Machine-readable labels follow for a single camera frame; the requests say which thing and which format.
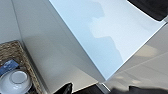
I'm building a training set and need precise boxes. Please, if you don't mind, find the small blue packet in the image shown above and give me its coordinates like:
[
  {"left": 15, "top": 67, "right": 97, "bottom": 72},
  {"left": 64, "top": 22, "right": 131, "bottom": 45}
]
[{"left": 0, "top": 59, "right": 20, "bottom": 77}]

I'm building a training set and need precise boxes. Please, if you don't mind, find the brown wicker basket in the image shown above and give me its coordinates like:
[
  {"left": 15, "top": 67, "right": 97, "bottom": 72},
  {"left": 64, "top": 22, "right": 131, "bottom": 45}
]
[{"left": 0, "top": 39, "right": 44, "bottom": 94}]

